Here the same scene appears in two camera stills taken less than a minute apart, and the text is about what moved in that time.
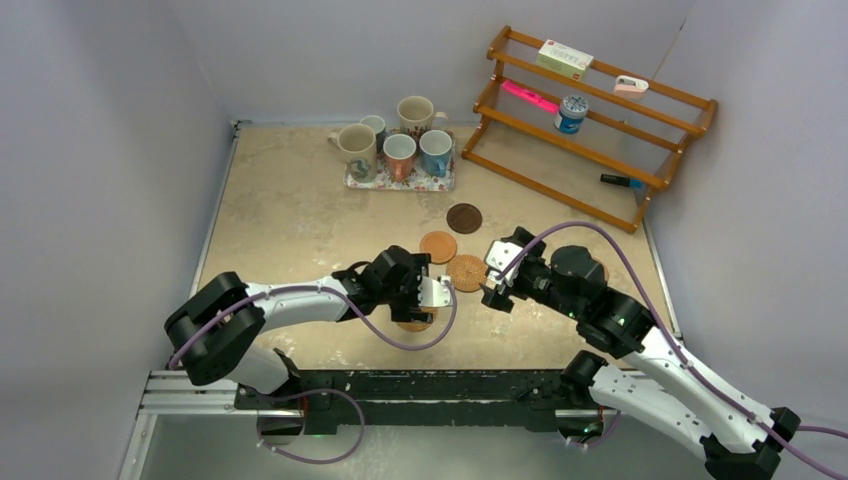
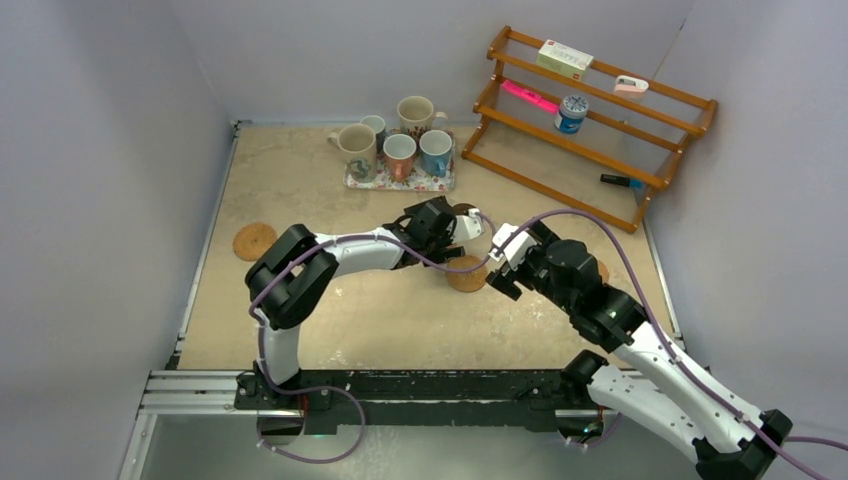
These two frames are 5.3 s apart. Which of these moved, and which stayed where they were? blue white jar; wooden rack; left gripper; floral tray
Moved: left gripper
Stayed: floral tray; wooden rack; blue white jar
